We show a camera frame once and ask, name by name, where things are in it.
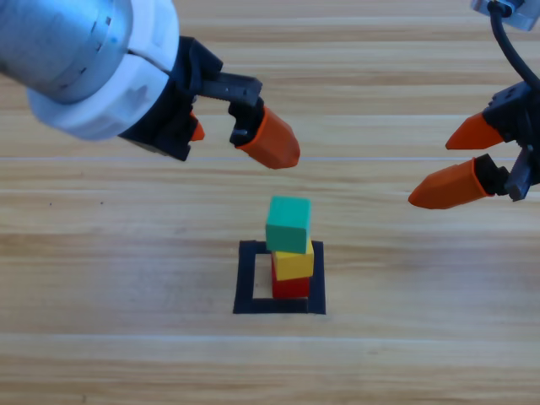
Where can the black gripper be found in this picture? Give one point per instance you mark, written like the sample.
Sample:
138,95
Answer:
177,109
525,120

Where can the yellow wooden block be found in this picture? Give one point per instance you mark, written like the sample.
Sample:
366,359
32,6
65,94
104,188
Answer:
295,266

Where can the black tape square outline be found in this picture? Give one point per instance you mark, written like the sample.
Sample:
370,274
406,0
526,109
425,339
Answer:
244,287

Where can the green wooden block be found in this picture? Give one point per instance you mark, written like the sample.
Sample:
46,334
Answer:
289,223

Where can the red wooden block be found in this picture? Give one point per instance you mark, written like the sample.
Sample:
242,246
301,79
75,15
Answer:
291,289

